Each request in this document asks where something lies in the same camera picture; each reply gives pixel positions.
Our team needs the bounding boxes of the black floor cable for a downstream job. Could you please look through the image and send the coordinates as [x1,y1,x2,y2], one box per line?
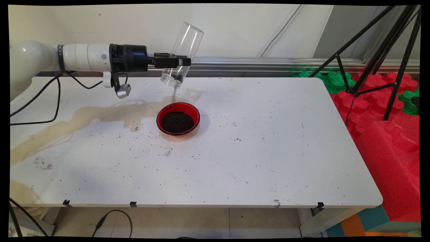
[92,210,133,238]

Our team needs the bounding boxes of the black granules in bowl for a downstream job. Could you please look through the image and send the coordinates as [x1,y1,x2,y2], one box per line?
[161,111,195,133]

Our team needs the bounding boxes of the black camera cable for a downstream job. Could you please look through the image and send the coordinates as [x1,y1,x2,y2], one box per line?
[67,71,129,98]

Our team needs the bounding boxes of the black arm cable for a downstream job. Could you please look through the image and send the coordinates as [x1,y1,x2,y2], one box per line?
[9,76,62,126]

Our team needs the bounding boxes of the red bowl with black rim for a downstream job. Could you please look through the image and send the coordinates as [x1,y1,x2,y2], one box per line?
[156,102,201,136]

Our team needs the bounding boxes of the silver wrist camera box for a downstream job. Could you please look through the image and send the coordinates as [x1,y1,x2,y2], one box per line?
[115,83,132,99]

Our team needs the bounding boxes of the orange foam block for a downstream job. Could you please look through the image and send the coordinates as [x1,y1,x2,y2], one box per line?
[340,213,367,238]

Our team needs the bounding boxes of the black tripod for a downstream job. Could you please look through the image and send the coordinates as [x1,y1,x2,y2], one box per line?
[307,5,421,121]

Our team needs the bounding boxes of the clear plastic jar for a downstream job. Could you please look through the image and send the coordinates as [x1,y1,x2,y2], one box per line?
[160,22,204,89]

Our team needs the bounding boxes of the grey table leg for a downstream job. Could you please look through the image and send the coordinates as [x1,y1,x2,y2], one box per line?
[9,208,56,236]
[300,208,365,238]

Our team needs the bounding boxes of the thin black tripod cable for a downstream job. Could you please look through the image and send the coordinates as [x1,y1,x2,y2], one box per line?
[345,93,356,126]

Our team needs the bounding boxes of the green foam puzzle block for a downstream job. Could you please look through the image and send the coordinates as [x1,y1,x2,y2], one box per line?
[294,71,356,94]
[398,90,420,116]

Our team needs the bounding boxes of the large knobbed foam block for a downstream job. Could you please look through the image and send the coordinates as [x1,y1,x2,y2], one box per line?
[354,114,421,222]

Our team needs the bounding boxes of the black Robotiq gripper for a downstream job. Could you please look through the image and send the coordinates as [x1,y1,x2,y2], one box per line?
[109,44,191,73]

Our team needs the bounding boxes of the black cable strap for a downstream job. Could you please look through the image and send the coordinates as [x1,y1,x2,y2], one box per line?
[57,44,66,73]

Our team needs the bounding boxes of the aluminium wall rail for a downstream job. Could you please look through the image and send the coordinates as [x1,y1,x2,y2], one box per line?
[34,55,420,75]

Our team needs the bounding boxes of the teal foam block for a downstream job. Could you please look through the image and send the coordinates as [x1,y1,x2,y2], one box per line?
[357,205,390,232]

